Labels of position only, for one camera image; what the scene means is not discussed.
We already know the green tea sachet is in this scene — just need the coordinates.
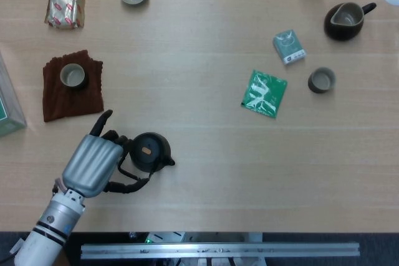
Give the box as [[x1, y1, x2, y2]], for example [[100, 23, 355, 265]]
[[240, 69, 288, 120]]

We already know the black iron teapot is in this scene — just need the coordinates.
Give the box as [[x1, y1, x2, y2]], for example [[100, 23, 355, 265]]
[[117, 132, 176, 188]]

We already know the dark teacup with beige inside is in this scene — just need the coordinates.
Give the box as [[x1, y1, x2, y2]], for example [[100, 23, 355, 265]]
[[59, 63, 89, 90], [307, 67, 337, 94]]

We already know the brown folded cloth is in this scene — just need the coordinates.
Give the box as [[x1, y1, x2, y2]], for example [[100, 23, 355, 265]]
[[42, 49, 105, 123]]

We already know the clear box with green base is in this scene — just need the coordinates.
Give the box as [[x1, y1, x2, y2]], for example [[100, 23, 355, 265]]
[[0, 50, 28, 138]]

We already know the small green white box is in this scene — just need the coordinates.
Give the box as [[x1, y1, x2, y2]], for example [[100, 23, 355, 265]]
[[272, 29, 307, 67]]

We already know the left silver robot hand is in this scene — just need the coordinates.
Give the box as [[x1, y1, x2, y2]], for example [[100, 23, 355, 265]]
[[62, 109, 150, 198]]

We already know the aluminium rail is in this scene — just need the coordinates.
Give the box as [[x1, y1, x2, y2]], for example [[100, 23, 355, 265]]
[[80, 242, 361, 260]]

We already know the dark ceramic pitcher with handle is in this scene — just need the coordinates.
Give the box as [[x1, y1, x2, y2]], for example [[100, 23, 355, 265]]
[[323, 2, 377, 42]]

